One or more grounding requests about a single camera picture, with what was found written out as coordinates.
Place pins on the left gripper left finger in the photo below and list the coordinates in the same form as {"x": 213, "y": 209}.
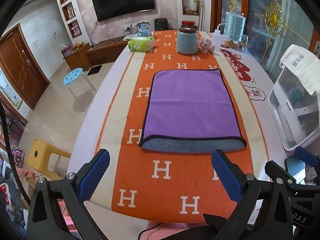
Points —
{"x": 45, "y": 220}

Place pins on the clear plastic storage box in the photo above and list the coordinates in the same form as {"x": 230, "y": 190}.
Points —
{"x": 296, "y": 112}

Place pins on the purple grey microfiber towel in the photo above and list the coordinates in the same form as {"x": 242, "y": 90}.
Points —
{"x": 190, "y": 112}

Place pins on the black floor mat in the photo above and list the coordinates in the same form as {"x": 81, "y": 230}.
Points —
{"x": 94, "y": 70}

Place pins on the blue ceramic jar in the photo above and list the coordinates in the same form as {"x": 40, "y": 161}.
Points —
{"x": 187, "y": 42}

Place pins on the green tissue box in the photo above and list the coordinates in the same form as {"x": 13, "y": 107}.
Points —
{"x": 141, "y": 44}

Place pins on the white folded cloth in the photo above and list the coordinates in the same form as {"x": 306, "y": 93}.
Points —
{"x": 304, "y": 65}

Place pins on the red lidded container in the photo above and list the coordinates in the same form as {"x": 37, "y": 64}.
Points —
{"x": 189, "y": 24}

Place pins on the red snack package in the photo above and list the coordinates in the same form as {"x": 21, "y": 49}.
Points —
{"x": 67, "y": 50}

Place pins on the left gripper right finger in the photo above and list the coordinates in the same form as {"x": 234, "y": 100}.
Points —
{"x": 263, "y": 208}

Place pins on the snow globe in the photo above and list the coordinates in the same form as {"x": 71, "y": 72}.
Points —
{"x": 143, "y": 29}

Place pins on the white squeeze bottle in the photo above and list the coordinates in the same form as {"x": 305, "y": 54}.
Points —
{"x": 218, "y": 38}

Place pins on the yellow plastic stool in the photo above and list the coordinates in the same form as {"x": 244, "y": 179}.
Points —
{"x": 39, "y": 157}

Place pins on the black small heater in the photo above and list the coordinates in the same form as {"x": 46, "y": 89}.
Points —
{"x": 161, "y": 24}

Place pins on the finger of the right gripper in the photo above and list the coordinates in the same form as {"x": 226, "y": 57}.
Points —
{"x": 307, "y": 157}

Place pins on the light blue metal canister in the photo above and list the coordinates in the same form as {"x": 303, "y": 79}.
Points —
{"x": 234, "y": 26}

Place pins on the white printed tablecloth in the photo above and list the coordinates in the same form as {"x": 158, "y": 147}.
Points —
{"x": 250, "y": 84}

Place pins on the brown wooden door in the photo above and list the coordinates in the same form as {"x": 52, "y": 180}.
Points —
{"x": 21, "y": 68}

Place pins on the white wall shelf unit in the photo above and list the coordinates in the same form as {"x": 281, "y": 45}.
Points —
{"x": 72, "y": 20}

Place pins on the wooden tv cabinet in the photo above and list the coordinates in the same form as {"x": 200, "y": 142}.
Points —
{"x": 87, "y": 57}

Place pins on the blue round stool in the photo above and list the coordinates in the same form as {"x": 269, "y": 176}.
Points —
{"x": 72, "y": 76}

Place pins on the pink plush toy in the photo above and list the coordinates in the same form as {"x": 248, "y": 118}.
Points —
{"x": 206, "y": 46}

